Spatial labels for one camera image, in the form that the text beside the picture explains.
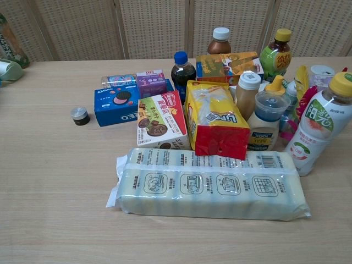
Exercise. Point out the small clear plastic bottle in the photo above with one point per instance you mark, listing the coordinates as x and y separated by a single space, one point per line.
290 105

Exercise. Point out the yellow nozzle squeeze bottle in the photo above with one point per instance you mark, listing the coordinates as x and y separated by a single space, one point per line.
275 83

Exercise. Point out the small black silver-lid jar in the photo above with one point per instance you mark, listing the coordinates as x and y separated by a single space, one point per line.
80 117

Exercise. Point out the colourful bag upper left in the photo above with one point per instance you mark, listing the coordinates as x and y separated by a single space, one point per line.
11 46

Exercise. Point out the white red chocolate cookie box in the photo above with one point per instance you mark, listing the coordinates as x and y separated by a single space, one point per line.
160 118

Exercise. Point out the purple small carton box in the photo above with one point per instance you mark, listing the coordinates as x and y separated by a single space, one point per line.
151 82

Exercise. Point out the colourful feather shuttlecock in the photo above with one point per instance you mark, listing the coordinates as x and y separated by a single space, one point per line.
302 82

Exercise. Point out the cola bottle blue cap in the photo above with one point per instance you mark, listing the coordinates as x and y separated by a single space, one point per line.
181 74

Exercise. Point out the clear-wrapped sponge pack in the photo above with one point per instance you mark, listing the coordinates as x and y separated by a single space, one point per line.
209 189

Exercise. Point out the brown tea bottle white cap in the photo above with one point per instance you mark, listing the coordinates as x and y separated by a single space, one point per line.
219 44

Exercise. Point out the blue Oreo cookie box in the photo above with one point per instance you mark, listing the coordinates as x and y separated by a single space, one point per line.
110 110

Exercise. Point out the orange yellow snack box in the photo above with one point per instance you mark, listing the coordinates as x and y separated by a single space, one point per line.
220 67

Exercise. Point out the tan drink bottle white cap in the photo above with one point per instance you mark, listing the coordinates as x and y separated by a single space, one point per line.
246 96

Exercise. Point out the white plastic cup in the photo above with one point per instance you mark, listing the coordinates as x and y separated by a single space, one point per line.
320 75

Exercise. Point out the white peach drink bottle yellow cap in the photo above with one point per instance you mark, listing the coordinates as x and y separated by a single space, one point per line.
316 129

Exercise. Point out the pale green tape dispenser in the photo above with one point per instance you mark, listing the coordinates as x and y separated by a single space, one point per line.
9 73

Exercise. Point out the green-label tea bottle yellow cap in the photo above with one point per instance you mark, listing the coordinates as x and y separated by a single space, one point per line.
276 59

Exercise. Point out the wicker folding screen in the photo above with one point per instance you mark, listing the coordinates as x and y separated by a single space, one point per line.
154 27

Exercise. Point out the salad dressing bottle clear cap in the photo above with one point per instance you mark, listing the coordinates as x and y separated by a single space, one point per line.
265 123

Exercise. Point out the yellow red snack bag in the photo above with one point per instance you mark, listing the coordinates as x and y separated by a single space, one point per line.
211 121

